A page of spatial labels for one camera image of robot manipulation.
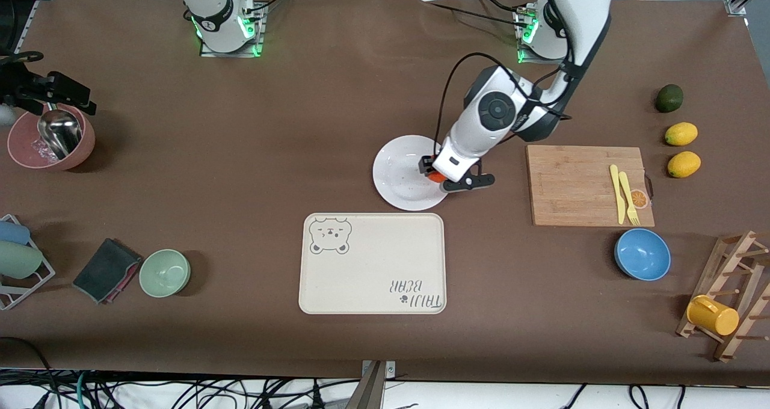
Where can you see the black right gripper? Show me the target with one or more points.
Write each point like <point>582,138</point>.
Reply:
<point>24,89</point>

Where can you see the orange fruit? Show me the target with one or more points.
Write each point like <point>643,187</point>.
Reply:
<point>437,178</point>

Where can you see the white round plate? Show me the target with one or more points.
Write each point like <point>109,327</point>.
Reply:
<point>400,177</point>

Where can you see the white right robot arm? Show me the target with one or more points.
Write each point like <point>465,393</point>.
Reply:
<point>210,12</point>

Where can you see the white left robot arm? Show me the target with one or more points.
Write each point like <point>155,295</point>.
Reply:
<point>481,132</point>

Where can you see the metal scoop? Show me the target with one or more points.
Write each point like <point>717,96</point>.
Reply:
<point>60,132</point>

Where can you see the pink bowl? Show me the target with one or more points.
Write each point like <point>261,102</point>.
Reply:
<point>21,147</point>

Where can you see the wooden cutting board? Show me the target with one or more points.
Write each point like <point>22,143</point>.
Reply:
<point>571,186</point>

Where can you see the beige bear print tray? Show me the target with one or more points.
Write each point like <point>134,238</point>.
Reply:
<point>373,276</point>

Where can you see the brown table cover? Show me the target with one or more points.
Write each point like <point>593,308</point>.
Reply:
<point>301,96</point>

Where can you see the yellow plastic knife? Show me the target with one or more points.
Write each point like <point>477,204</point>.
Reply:
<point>616,186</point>

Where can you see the light blue cup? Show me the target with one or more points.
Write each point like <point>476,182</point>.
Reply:
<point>13,233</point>

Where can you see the yellow plastic fork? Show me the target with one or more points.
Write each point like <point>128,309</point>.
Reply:
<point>627,192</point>

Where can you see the pale green cup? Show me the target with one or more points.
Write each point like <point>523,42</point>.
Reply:
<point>18,260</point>

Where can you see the dark grey folded cloth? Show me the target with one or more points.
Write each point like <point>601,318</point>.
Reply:
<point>102,267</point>

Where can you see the blue bowl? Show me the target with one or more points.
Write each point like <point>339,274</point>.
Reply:
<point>642,254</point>

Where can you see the pink folded cloth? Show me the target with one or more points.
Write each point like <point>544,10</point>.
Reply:
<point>126,279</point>

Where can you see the pale green bowl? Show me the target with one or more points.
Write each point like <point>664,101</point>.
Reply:
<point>165,273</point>

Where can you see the green avocado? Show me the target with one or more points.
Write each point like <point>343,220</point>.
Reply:
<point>669,98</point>

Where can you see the yellow lemon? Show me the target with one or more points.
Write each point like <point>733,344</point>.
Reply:
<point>681,134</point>
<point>684,164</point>

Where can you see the wooden mug rack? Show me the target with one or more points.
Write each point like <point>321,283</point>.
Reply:
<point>737,258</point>

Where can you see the yellow mug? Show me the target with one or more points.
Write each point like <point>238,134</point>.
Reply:
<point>713,316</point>

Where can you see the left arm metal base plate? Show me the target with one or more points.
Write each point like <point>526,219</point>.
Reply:
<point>523,51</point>

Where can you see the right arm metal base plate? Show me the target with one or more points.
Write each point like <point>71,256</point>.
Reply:
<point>207,52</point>

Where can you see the grey metal post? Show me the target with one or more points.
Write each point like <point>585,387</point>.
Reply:
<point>373,391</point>

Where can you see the aluminium corner bracket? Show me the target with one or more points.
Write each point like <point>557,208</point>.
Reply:
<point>737,6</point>

